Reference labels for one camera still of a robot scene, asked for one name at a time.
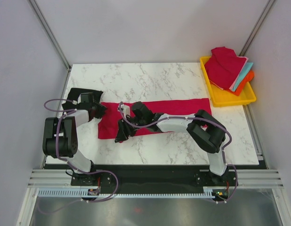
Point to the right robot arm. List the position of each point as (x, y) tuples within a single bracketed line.
[(208, 133)]

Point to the crimson t shirt in tray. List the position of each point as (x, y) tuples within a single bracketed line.
[(224, 68)]

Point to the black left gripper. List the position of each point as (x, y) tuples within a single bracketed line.
[(101, 109)]

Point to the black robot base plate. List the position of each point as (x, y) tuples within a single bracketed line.
[(154, 178)]

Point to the right aluminium corner post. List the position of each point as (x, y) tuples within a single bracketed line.
[(258, 25)]

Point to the teal t shirt in tray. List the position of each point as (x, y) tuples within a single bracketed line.
[(246, 68)]

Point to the folded black t shirt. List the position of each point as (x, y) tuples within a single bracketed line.
[(74, 94)]

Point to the orange t shirt in tray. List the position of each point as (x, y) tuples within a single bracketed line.
[(250, 75)]

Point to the crimson t shirt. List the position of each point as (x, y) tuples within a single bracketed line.
[(108, 126), (224, 68)]

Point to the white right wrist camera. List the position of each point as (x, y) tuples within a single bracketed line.
[(124, 109)]

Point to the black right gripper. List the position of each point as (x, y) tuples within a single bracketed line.
[(124, 131)]

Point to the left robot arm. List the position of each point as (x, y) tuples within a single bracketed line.
[(60, 139)]

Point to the pink t shirt in tray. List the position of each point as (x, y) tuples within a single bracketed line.
[(237, 77)]

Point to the left aluminium corner post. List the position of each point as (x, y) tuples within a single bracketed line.
[(45, 25)]

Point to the white slotted cable duct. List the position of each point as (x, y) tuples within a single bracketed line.
[(88, 193)]

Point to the aluminium front rail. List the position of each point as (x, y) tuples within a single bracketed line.
[(247, 178)]

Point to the aluminium corner post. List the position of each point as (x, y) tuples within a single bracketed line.
[(258, 25), (45, 25)]

